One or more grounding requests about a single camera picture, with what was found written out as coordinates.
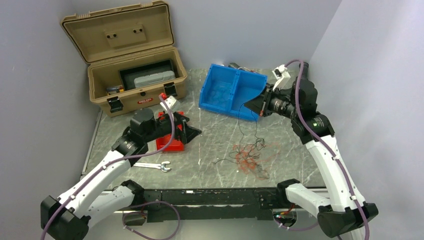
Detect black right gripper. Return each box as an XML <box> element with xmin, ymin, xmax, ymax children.
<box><xmin>243</xmin><ymin>84</ymin><xmax>300</xmax><ymax>120</ymax></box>

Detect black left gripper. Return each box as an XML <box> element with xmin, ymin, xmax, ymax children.
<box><xmin>143</xmin><ymin>110</ymin><xmax>202</xmax><ymax>145</ymax></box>

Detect orange blue black wires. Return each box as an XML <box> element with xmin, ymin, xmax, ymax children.
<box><xmin>211</xmin><ymin>112</ymin><xmax>282</xmax><ymax>181</ymax></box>

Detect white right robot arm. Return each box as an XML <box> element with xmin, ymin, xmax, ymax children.
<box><xmin>244</xmin><ymin>79</ymin><xmax>379</xmax><ymax>240</ymax></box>

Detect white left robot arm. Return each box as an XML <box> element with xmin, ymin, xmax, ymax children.
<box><xmin>40</xmin><ymin>108</ymin><xmax>202</xmax><ymax>240</ymax></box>

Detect red plastic bin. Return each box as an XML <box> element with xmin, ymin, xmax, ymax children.
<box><xmin>155</xmin><ymin>111</ymin><xmax>186</xmax><ymax>153</ymax></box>

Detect blue plastic divided bin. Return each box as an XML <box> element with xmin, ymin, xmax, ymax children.
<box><xmin>198</xmin><ymin>64</ymin><xmax>268</xmax><ymax>121</ymax></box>

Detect silver open-end wrench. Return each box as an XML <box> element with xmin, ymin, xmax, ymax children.
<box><xmin>133</xmin><ymin>161</ymin><xmax>172</xmax><ymax>173</ymax></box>

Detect grey case in toolbox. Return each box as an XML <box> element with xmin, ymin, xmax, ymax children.
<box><xmin>133</xmin><ymin>70</ymin><xmax>175</xmax><ymax>88</ymax></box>

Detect yellow black tool in toolbox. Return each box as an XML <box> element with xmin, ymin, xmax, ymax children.
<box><xmin>106</xmin><ymin>85</ymin><xmax>125</xmax><ymax>95</ymax></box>

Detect tan plastic toolbox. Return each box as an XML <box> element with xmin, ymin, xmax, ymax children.
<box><xmin>61</xmin><ymin>0</ymin><xmax>188</xmax><ymax>117</ymax></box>

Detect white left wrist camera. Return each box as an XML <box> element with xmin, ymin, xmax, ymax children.
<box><xmin>159</xmin><ymin>93</ymin><xmax>181</xmax><ymax>112</ymax></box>

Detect blue wires in blue bin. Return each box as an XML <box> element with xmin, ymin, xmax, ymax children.
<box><xmin>206</xmin><ymin>82</ymin><xmax>234</xmax><ymax>107</ymax></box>

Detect grey corrugated hose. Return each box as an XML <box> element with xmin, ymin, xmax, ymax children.
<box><xmin>228</xmin><ymin>61</ymin><xmax>310</xmax><ymax>80</ymax></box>

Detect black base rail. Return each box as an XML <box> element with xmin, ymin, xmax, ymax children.
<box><xmin>110</xmin><ymin>187</ymin><xmax>311</xmax><ymax>223</ymax></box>

